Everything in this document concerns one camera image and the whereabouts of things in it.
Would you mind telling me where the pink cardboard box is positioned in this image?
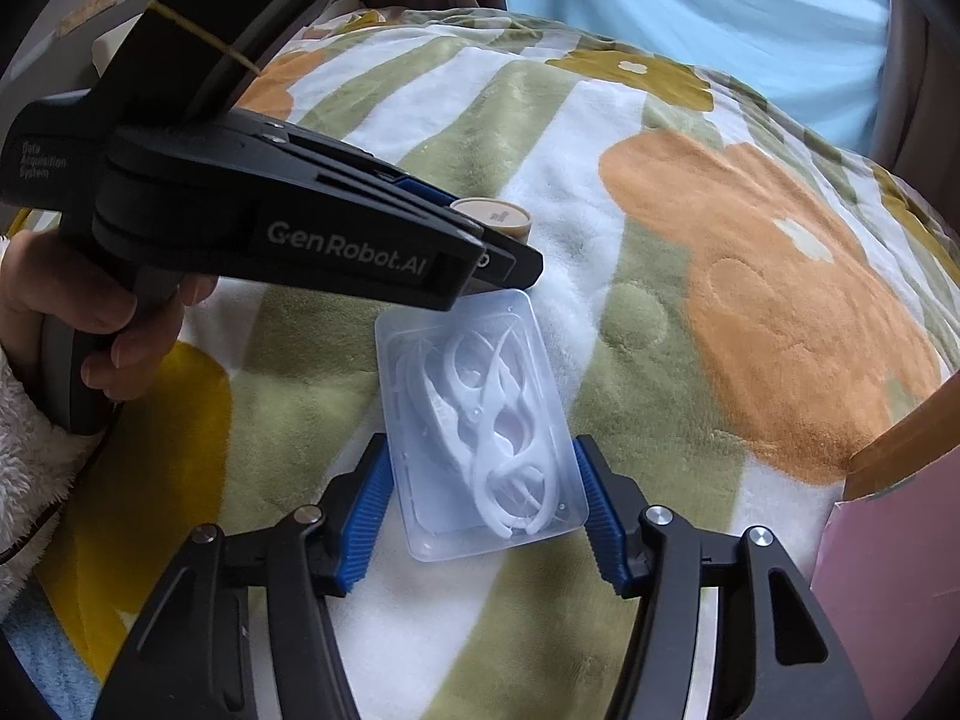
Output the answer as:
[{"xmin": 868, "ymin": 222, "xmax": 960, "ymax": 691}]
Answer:
[{"xmin": 812, "ymin": 377, "xmax": 960, "ymax": 718}]

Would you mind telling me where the clear floss pick case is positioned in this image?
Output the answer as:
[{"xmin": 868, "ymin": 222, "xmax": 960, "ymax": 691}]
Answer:
[{"xmin": 374, "ymin": 289, "xmax": 587, "ymax": 562}]

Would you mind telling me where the small round wooden container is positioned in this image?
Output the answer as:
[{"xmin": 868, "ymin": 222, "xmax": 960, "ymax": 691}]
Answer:
[{"xmin": 451, "ymin": 197, "xmax": 532, "ymax": 242}]

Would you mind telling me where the person's left hand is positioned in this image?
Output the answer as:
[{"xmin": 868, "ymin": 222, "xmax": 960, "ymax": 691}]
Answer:
[{"xmin": 2, "ymin": 231, "xmax": 218, "ymax": 401}]

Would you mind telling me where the white fleece sleeve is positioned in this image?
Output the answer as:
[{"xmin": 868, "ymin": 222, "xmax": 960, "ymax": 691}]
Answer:
[{"xmin": 0, "ymin": 234, "xmax": 96, "ymax": 616}]

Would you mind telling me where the floral striped blanket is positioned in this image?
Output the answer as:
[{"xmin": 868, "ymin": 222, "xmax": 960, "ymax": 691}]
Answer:
[{"xmin": 2, "ymin": 10, "xmax": 958, "ymax": 718}]

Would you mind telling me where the brown right curtain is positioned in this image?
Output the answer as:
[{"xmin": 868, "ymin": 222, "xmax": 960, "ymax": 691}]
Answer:
[{"xmin": 871, "ymin": 0, "xmax": 958, "ymax": 208}]

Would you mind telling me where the light blue window cloth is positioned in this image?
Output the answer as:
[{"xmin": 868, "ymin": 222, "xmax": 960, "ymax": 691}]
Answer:
[{"xmin": 506, "ymin": 0, "xmax": 890, "ymax": 153}]

